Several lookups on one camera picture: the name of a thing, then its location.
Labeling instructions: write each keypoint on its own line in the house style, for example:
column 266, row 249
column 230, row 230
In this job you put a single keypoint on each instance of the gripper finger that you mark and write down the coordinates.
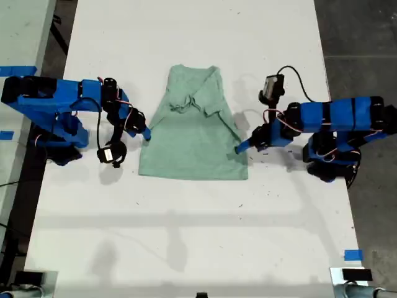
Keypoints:
column 145, row 133
column 248, row 146

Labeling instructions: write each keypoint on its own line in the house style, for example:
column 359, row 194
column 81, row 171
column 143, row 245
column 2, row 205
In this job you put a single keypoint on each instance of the pale green T-shirt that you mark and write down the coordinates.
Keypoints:
column 192, row 149

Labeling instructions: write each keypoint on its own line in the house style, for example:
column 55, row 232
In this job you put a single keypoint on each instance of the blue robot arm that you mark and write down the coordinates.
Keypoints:
column 341, row 115
column 46, row 102

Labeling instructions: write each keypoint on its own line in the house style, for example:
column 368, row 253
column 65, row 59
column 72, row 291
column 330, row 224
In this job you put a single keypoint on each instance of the long blue tape strip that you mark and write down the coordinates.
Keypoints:
column 18, row 70

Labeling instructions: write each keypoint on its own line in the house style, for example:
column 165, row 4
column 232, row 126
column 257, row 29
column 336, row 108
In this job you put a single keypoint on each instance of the short blue tape strip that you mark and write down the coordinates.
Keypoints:
column 7, row 135

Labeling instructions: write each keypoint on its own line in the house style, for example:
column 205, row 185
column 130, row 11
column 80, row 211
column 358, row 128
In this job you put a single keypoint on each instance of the square blue tape piece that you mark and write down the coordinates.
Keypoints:
column 353, row 255

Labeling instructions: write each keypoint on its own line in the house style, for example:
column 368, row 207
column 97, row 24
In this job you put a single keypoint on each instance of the silver metal plate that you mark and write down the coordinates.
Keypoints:
column 51, row 285
column 336, row 274

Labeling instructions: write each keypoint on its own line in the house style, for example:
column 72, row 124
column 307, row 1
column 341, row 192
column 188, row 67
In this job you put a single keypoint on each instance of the small black clamp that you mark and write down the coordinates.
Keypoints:
column 201, row 295

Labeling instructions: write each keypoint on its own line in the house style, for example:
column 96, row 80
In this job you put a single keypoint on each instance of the small black box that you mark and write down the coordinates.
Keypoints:
column 29, row 277
column 356, row 275

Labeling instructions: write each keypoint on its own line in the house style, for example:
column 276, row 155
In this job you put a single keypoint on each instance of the grey metal pipe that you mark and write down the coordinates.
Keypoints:
column 18, row 293
column 356, row 292

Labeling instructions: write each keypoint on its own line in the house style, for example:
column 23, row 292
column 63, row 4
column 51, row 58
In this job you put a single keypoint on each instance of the gripper camera stalk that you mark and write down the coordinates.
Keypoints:
column 273, row 111
column 117, row 132

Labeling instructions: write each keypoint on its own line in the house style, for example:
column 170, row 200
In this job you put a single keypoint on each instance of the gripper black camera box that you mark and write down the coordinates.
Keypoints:
column 108, row 154
column 271, row 85

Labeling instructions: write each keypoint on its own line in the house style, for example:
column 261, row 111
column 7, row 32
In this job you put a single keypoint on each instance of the black frame strut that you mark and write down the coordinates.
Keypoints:
column 60, row 37

